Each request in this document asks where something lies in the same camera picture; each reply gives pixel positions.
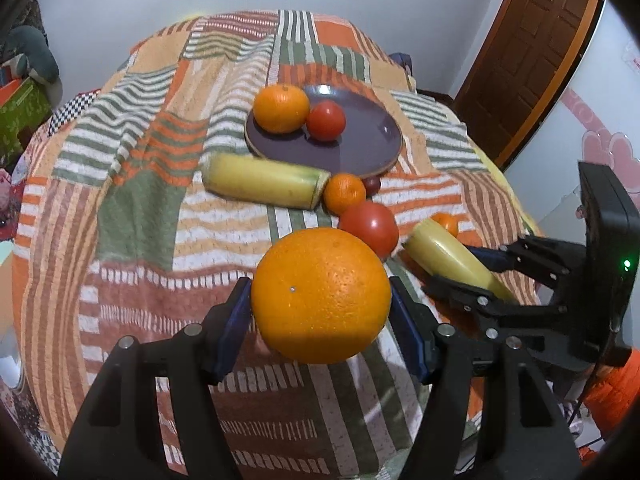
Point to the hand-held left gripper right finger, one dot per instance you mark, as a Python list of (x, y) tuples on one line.
[(409, 332)]

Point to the black white checkered cloth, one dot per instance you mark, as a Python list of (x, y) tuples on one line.
[(75, 107)]

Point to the whole yellow banana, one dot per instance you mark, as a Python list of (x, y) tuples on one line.
[(447, 252)]

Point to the brown wooden door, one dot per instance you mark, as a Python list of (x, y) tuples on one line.
[(530, 60)]

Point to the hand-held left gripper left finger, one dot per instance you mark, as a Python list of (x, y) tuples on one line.
[(234, 332)]

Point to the orange cloth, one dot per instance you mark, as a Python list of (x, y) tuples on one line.
[(615, 395)]

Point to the cut-end yellow banana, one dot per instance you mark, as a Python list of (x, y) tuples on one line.
[(260, 180)]

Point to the large red tomato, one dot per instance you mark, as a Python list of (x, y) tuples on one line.
[(370, 227)]

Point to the grey plush toy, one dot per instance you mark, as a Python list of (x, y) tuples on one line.
[(32, 52)]

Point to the green patterned box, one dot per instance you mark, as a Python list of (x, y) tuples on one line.
[(22, 112)]

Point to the small dark red plum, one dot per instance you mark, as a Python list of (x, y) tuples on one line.
[(373, 185)]

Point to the striped patchwork blanket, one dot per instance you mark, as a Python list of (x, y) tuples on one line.
[(140, 220)]

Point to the dark blue cloth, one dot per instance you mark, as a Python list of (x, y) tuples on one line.
[(404, 67)]

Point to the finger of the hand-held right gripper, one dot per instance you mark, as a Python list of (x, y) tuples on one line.
[(492, 310), (492, 259)]

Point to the small red tomato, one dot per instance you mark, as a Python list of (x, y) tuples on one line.
[(326, 121)]

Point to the white round object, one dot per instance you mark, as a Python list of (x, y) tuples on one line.
[(10, 360)]

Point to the small mandarin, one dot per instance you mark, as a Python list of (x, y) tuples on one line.
[(345, 193)]

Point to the tiny mandarin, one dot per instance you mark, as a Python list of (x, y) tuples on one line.
[(446, 222)]

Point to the large orange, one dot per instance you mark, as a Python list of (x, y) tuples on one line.
[(320, 295)]

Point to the medium orange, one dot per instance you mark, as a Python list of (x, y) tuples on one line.
[(281, 109)]

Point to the purple ceramic plate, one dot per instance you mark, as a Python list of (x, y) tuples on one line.
[(350, 147)]

